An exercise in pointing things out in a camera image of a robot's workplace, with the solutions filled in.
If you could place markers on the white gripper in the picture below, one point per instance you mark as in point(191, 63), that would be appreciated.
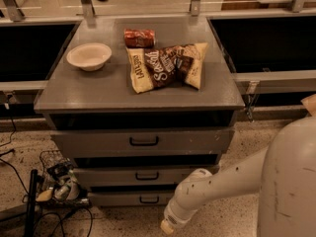
point(173, 216)

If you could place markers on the grey bottom drawer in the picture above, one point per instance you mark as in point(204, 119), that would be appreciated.
point(139, 198)

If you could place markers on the grey drawer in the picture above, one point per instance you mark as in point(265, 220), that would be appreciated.
point(137, 176)
point(139, 198)
point(142, 142)

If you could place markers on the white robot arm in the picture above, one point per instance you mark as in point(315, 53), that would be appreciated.
point(282, 174)

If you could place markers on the grey drawer cabinet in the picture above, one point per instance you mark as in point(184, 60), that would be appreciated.
point(105, 100)

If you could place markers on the grey middle drawer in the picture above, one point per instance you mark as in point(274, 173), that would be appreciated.
point(137, 176)

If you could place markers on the grey top drawer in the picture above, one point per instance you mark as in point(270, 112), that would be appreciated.
point(142, 142)

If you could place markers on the brown and cream chip bag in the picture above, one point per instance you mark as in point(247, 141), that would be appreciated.
point(152, 68)

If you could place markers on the white paper bowl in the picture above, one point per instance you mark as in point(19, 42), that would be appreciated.
point(89, 56)

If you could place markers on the red soda can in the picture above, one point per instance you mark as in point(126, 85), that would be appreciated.
point(139, 38)

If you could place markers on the wire basket with items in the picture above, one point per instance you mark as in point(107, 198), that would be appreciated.
point(58, 186)

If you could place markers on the black stand post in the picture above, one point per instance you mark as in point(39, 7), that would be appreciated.
point(31, 204)

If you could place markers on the metal railing frame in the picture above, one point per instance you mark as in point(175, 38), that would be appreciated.
point(270, 53)

